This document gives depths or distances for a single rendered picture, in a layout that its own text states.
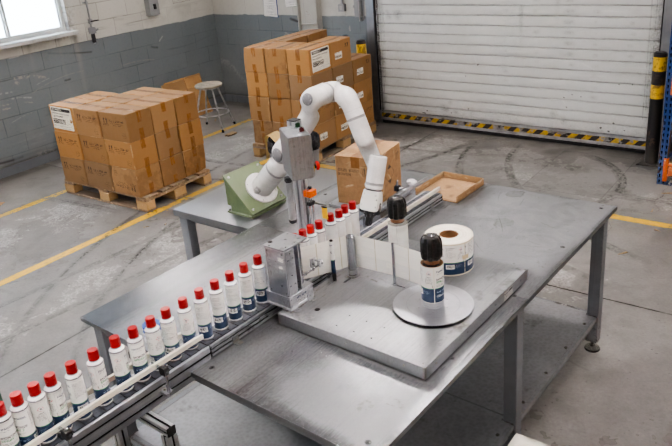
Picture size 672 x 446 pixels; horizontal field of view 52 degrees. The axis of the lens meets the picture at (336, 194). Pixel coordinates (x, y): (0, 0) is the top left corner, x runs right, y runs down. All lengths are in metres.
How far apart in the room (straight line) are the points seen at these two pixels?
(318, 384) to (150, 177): 4.19
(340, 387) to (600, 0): 5.18
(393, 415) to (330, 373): 0.31
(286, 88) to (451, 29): 1.86
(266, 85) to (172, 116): 1.14
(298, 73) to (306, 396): 4.78
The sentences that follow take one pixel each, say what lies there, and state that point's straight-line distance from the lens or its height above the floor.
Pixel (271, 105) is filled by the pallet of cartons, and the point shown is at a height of 0.56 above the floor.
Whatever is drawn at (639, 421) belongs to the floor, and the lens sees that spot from 3.68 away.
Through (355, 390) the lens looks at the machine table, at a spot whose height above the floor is 0.83.
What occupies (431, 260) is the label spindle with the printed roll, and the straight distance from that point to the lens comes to 2.57.
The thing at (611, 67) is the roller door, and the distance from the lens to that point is 6.99.
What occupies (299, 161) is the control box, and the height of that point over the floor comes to 1.37.
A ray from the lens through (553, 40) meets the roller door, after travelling 7.11.
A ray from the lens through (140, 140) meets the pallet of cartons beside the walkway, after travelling 6.25.
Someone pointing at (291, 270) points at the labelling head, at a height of 1.05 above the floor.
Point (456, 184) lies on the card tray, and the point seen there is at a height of 0.83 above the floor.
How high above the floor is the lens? 2.28
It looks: 22 degrees down
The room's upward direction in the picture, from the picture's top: 5 degrees counter-clockwise
